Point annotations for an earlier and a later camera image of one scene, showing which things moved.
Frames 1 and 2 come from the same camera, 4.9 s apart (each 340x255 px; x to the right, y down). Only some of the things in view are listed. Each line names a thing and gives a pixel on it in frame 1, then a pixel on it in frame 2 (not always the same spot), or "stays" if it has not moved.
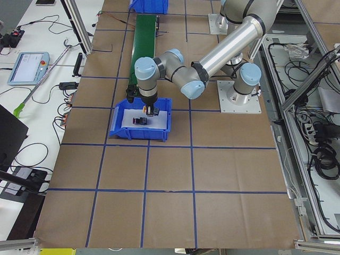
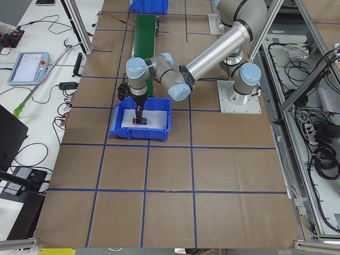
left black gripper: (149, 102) -> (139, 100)
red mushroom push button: (142, 120) stays
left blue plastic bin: (150, 134) stays
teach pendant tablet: (30, 67) stays
